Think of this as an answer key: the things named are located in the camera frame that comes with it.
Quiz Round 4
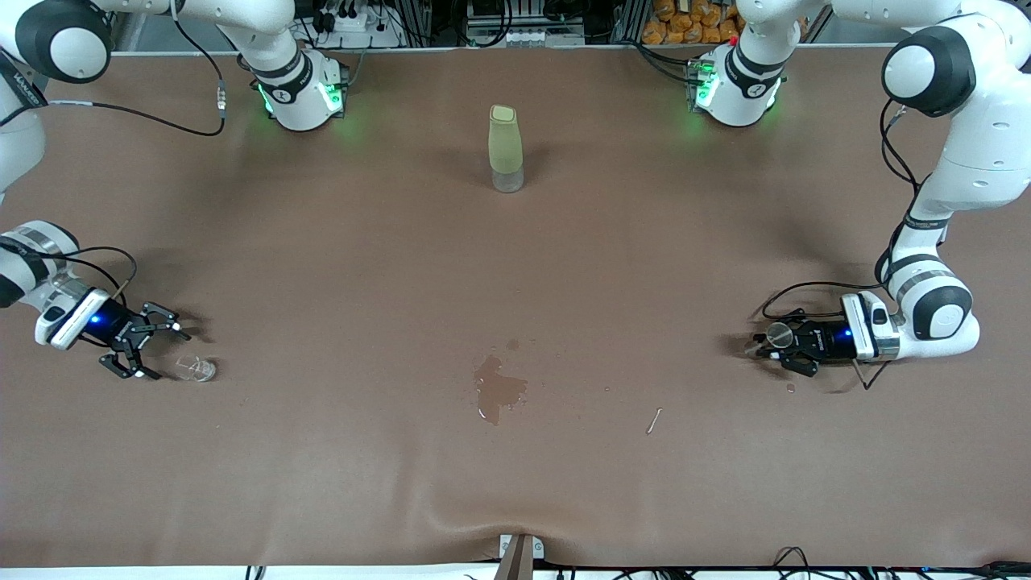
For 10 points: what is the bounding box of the steel double jigger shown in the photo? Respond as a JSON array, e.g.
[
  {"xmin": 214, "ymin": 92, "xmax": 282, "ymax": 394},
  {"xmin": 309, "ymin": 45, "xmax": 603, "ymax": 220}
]
[{"xmin": 745, "ymin": 321, "xmax": 795, "ymax": 360}]

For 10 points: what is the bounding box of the small clear glass cup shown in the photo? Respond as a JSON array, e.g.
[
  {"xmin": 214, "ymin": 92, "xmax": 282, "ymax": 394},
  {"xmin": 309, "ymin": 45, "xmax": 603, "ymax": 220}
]
[{"xmin": 176, "ymin": 354, "xmax": 218, "ymax": 383}]

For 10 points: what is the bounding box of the brown table cover mat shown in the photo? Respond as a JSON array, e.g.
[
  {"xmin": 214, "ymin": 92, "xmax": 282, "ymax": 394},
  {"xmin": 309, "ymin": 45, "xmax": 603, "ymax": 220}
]
[{"xmin": 0, "ymin": 44, "xmax": 1031, "ymax": 569}]

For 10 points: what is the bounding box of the brown liquid puddle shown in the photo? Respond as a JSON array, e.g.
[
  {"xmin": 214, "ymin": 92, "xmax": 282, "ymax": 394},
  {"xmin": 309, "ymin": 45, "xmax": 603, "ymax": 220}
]
[{"xmin": 474, "ymin": 338, "xmax": 530, "ymax": 426}]

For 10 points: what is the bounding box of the orange packets pile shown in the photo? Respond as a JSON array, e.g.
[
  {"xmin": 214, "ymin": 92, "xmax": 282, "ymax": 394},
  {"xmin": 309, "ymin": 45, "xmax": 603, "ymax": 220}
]
[{"xmin": 642, "ymin": 0, "xmax": 746, "ymax": 46}]

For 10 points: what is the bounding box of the green bottle with clear base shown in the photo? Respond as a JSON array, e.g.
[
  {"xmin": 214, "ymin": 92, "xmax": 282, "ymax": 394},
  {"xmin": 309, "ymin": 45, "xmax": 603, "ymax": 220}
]
[{"xmin": 488, "ymin": 104, "xmax": 525, "ymax": 194}]

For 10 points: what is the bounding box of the white power strip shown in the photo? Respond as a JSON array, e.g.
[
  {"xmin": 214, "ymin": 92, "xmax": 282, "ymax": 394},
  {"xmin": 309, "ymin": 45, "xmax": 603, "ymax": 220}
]
[{"xmin": 317, "ymin": 6, "xmax": 404, "ymax": 51}]

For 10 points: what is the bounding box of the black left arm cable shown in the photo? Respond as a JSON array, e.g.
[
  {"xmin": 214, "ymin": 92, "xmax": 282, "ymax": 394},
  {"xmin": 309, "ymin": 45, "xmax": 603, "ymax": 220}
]
[{"xmin": 761, "ymin": 98, "xmax": 927, "ymax": 392}]

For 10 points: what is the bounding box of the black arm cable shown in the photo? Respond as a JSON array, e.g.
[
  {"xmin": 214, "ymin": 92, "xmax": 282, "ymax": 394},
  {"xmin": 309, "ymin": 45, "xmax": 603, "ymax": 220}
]
[
  {"xmin": 16, "ymin": 0, "xmax": 228, "ymax": 323},
  {"xmin": 761, "ymin": 98, "xmax": 927, "ymax": 392}
]

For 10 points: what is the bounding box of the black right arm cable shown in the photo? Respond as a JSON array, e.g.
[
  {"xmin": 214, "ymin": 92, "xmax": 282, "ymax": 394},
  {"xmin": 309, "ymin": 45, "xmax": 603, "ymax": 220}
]
[{"xmin": 16, "ymin": 0, "xmax": 228, "ymax": 323}]

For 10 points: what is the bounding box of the grey metal bracket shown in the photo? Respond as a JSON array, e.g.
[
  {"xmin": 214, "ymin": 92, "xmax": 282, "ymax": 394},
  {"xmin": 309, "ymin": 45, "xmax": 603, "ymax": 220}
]
[{"xmin": 498, "ymin": 533, "xmax": 545, "ymax": 580}]

